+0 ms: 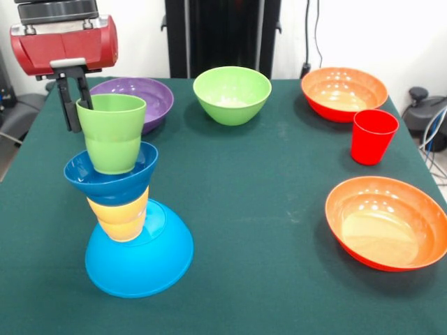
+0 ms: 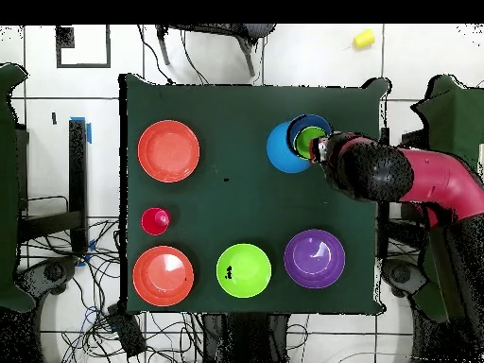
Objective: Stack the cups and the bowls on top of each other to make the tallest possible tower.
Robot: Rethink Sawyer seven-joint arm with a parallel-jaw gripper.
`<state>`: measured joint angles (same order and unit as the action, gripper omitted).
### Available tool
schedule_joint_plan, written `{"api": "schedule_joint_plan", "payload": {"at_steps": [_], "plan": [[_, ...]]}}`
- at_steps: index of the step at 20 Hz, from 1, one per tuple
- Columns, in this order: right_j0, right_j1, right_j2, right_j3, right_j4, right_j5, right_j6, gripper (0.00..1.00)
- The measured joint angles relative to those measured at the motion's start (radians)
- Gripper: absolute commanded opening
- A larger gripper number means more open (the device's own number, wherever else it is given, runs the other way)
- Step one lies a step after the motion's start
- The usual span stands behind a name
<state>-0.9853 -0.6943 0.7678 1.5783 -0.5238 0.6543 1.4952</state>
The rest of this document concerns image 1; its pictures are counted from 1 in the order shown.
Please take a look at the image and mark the blue and white cables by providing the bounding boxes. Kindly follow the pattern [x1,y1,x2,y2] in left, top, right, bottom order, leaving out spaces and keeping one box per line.
[420,106,447,179]

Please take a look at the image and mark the dark blue plastic bowl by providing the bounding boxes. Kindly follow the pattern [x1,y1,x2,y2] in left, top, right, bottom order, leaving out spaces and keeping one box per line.
[63,141,160,206]

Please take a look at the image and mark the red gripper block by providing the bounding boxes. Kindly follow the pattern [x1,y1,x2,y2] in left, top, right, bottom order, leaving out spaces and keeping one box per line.
[9,14,119,133]

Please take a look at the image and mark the purple plastic bowl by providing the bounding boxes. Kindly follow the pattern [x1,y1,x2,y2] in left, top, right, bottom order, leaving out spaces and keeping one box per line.
[89,77,175,136]

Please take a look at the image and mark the red plastic cup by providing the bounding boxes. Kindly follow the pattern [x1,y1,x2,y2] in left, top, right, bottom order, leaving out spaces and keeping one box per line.
[350,109,400,166]

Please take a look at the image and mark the light blue plastic bowl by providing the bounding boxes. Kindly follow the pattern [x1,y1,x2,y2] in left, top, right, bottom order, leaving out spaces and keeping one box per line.
[85,198,195,299]

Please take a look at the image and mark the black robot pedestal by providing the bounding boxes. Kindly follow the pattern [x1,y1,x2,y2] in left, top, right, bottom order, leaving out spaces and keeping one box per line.
[161,0,283,80]

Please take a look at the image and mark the green stepped plastic cup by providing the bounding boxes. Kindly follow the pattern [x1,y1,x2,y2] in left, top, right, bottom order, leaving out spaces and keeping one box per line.
[75,94,147,175]

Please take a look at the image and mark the yellow stepped plastic cup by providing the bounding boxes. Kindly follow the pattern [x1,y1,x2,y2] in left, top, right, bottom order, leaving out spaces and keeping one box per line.
[86,186,150,243]

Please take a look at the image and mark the orange plastic bowl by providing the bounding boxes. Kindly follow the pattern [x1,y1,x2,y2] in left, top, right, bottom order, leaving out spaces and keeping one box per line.
[300,66,389,124]
[324,176,447,272]

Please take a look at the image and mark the light green plastic bowl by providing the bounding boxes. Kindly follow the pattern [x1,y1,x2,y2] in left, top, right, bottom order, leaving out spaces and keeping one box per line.
[192,66,272,127]

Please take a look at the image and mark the black equipment box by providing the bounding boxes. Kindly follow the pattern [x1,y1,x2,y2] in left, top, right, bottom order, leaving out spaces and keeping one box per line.
[0,48,18,112]

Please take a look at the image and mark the dark green tablecloth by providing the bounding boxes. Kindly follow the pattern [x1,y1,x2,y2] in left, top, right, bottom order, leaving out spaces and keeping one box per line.
[0,76,447,335]

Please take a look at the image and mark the black wall cable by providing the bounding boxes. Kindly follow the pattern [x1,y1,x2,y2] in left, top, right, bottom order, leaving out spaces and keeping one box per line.
[300,0,324,80]

